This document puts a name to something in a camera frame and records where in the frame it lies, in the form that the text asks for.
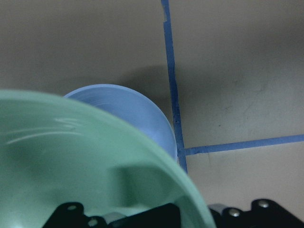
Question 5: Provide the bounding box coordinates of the green bowl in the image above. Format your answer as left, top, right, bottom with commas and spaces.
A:
0, 90, 215, 228

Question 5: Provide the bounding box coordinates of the blue bowl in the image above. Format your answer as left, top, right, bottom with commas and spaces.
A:
64, 84, 178, 161

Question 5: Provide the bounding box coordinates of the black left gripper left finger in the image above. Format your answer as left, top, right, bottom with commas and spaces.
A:
43, 202, 181, 228

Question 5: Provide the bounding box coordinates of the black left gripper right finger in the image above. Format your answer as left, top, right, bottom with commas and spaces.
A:
208, 199, 304, 228

